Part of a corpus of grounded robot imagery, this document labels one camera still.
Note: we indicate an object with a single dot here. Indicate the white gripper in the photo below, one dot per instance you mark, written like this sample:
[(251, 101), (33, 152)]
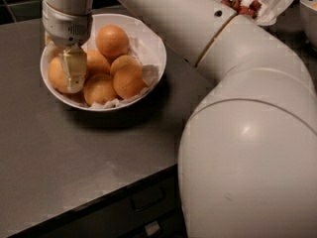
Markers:
[(64, 26)]

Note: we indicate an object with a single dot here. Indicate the large orange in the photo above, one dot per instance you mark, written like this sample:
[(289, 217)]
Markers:
[(56, 77)]

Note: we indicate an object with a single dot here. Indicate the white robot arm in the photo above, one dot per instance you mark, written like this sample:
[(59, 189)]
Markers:
[(247, 161)]

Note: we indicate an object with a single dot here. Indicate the middle back orange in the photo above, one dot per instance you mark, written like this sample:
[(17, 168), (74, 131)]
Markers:
[(97, 63)]

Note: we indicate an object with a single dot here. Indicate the top orange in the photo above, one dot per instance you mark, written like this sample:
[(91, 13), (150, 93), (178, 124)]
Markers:
[(112, 41)]

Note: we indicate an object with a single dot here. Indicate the front bottom orange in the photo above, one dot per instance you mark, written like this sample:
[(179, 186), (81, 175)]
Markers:
[(99, 89)]

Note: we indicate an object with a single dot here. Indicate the right back orange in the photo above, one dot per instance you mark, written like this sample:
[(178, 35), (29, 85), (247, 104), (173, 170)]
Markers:
[(122, 61)]

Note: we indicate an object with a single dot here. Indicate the white bowl with oranges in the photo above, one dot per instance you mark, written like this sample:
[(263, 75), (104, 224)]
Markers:
[(148, 43)]

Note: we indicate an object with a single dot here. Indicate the right front orange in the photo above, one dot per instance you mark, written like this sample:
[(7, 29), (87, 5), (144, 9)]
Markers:
[(128, 81)]

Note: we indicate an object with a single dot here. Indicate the white paper in orange bowl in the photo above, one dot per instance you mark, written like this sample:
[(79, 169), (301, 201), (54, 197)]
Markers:
[(126, 80)]

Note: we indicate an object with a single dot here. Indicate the white bowl at right edge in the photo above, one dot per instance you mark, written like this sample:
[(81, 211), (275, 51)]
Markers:
[(308, 15)]

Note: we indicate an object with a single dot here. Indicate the dark upper drawer front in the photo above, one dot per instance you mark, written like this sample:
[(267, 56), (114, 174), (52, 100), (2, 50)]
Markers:
[(117, 213)]

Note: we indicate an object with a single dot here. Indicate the dark drawer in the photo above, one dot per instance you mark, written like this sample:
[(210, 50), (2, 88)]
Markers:
[(170, 225), (117, 213)]

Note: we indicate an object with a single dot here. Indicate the red strawberries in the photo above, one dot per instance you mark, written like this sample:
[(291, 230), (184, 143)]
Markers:
[(251, 10)]

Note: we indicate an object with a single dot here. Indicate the dark lower drawer front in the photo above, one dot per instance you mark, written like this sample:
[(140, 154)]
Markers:
[(170, 225)]

